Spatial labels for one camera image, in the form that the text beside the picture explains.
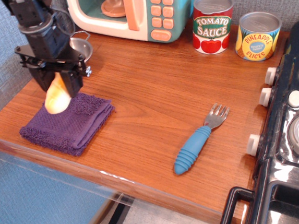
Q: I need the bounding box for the teal toy microwave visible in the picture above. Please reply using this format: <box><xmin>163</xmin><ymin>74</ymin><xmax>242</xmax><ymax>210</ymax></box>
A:
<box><xmin>66</xmin><ymin>0</ymin><xmax>194</xmax><ymax>43</ymax></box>

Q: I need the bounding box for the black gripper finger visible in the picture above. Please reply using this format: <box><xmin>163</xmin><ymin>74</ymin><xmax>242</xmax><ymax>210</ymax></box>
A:
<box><xmin>28</xmin><ymin>65</ymin><xmax>55</xmax><ymax>92</ymax></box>
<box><xmin>61</xmin><ymin>70</ymin><xmax>83</xmax><ymax>98</ymax></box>

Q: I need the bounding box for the tomato sauce can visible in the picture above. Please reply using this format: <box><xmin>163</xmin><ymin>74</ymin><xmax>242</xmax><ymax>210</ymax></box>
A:
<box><xmin>193</xmin><ymin>0</ymin><xmax>234</xmax><ymax>55</ymax></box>

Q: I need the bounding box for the small metal bowl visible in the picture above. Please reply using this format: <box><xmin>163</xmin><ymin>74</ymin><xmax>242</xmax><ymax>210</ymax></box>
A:
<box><xmin>69</xmin><ymin>30</ymin><xmax>93</xmax><ymax>63</ymax></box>

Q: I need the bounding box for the pineapple slices can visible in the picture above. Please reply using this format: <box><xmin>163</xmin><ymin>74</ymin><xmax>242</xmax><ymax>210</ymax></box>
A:
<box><xmin>235</xmin><ymin>11</ymin><xmax>282</xmax><ymax>62</ymax></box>

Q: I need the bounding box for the black toy stove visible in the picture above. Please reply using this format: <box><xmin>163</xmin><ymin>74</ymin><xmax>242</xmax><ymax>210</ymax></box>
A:
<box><xmin>220</xmin><ymin>21</ymin><xmax>299</xmax><ymax>224</ymax></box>

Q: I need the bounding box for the folded purple cloth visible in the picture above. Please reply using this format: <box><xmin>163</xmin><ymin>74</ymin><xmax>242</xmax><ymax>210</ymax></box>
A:
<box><xmin>19</xmin><ymin>93</ymin><xmax>115</xmax><ymax>156</ymax></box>

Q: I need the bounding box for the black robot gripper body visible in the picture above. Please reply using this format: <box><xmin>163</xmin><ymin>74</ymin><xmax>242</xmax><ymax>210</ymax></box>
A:
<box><xmin>15</xmin><ymin>22</ymin><xmax>91</xmax><ymax>77</ymax></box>

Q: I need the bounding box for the blue handled metal fork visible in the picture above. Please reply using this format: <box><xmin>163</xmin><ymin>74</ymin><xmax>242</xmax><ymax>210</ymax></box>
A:
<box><xmin>174</xmin><ymin>103</ymin><xmax>230</xmax><ymax>175</ymax></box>

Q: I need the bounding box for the yellow toy sausage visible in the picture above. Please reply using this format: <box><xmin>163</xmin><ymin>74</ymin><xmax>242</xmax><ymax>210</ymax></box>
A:
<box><xmin>44</xmin><ymin>73</ymin><xmax>71</xmax><ymax>114</ymax></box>

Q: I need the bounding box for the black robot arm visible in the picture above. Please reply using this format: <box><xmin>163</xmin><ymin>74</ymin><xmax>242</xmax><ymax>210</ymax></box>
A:
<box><xmin>3</xmin><ymin>0</ymin><xmax>91</xmax><ymax>97</ymax></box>

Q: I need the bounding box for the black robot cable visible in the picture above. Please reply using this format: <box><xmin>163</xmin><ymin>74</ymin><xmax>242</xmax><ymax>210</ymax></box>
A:
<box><xmin>50</xmin><ymin>4</ymin><xmax>77</xmax><ymax>40</ymax></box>

